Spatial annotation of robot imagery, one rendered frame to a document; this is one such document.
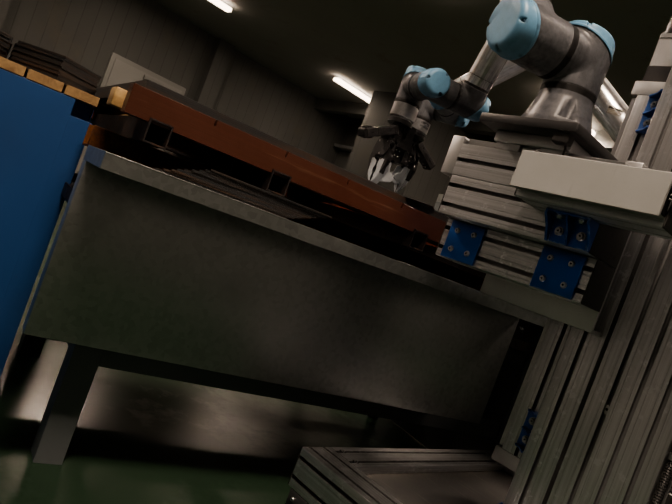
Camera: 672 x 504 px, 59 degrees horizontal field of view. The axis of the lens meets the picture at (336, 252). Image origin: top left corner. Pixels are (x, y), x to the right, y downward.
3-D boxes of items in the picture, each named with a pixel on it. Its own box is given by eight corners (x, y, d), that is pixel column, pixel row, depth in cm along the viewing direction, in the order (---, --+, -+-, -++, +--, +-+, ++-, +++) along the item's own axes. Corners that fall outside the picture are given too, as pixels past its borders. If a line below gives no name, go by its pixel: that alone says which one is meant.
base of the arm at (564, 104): (599, 154, 126) (616, 110, 126) (569, 127, 115) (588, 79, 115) (536, 145, 137) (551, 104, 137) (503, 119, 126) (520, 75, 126)
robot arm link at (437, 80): (467, 79, 157) (446, 84, 168) (431, 60, 154) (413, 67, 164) (456, 107, 158) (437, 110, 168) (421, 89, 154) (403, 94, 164)
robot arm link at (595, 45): (610, 102, 122) (634, 39, 122) (560, 74, 118) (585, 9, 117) (570, 107, 134) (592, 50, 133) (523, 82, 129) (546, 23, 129)
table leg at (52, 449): (30, 449, 133) (134, 164, 131) (58, 451, 136) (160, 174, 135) (32, 462, 128) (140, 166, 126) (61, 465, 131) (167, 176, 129)
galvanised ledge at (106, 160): (83, 159, 116) (88, 144, 116) (510, 313, 185) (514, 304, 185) (99, 168, 99) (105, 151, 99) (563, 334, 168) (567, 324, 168)
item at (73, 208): (21, 327, 116) (83, 159, 116) (470, 418, 186) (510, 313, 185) (23, 334, 113) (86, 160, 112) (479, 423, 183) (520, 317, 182)
